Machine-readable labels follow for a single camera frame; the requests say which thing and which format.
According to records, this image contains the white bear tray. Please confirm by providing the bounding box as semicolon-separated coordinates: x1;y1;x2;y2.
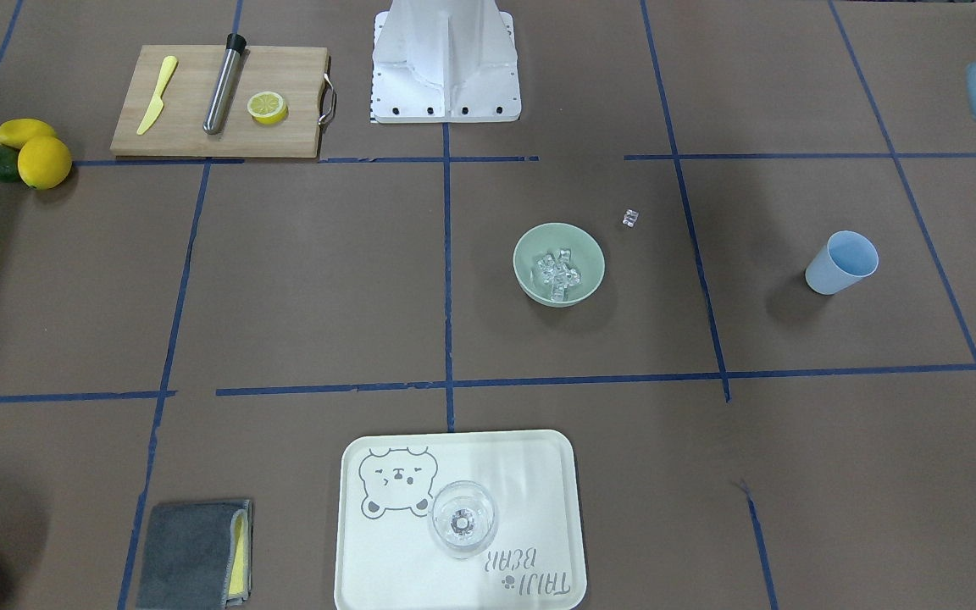
334;430;588;609

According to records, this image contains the green ceramic bowl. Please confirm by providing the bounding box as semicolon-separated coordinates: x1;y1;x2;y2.
513;223;607;308

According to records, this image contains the wooden cutting board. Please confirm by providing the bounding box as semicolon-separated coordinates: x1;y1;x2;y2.
111;45;330;158

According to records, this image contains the half lemon slice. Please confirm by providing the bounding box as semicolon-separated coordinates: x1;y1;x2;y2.
247;91;288;126

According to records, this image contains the yellow lemon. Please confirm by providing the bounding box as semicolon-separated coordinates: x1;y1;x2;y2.
17;136;73;191
0;117;58;151

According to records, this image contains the clear wine glass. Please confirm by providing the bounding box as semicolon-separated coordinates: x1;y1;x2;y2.
430;481;500;560

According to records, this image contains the yellow plastic knife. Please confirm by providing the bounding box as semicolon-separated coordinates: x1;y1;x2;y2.
136;55;179;136

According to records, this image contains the grey folded cloth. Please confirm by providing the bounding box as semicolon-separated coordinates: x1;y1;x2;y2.
136;498;254;609

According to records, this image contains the stray ice cube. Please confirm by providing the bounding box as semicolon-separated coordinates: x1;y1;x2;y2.
621;208;640;228

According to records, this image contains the steel muddler black cap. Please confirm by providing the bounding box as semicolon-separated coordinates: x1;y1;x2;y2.
202;32;247;135

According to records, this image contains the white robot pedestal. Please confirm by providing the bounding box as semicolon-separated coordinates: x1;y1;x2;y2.
369;1;523;125

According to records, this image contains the light blue plastic cup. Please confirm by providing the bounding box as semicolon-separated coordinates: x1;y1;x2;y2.
805;230;879;295

